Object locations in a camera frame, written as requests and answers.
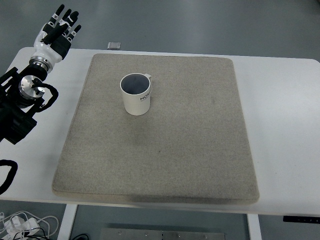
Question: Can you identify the grey metal base plate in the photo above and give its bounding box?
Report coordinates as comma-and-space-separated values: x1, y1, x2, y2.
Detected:
99, 228, 226, 240

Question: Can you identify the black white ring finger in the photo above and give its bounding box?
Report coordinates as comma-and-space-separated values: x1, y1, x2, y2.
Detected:
64, 11, 79, 34

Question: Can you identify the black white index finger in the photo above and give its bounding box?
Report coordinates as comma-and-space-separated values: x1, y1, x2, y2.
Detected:
48, 5, 64, 27

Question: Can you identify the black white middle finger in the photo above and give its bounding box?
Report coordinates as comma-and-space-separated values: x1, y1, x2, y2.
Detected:
58, 9, 72, 26

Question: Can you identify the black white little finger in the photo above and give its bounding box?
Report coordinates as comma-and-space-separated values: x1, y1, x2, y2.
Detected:
66, 24, 82, 42

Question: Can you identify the right white table leg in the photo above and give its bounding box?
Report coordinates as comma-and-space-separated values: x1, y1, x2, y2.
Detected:
247, 214, 262, 240

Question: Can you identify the black table control panel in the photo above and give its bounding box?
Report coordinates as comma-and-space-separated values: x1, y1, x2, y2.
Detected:
283, 215, 320, 224

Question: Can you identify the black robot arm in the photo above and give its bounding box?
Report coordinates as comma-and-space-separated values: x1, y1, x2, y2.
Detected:
0, 4, 81, 145

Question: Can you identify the white mug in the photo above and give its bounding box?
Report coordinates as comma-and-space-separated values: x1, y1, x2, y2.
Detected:
119, 73, 152, 116

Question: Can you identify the white table leg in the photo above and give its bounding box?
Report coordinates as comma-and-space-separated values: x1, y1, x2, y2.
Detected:
57, 204, 78, 240
247, 214, 262, 240

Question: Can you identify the left white table leg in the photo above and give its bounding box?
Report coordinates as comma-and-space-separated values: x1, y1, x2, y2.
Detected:
57, 204, 78, 240

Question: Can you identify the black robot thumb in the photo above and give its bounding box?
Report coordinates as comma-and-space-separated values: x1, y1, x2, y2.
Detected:
41, 24, 66, 45

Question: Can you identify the beige felt mat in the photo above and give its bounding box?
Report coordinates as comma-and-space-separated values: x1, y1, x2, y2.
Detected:
52, 53, 260, 204

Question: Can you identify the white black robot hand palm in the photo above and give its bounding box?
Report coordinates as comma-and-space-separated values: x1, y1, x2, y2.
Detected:
29, 23, 71, 73

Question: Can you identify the small silver floor plate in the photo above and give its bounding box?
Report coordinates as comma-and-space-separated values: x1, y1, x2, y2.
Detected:
107, 41, 121, 50

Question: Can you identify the black sleeved cable loop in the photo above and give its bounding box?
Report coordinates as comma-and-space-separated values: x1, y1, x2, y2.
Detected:
0, 159, 19, 196

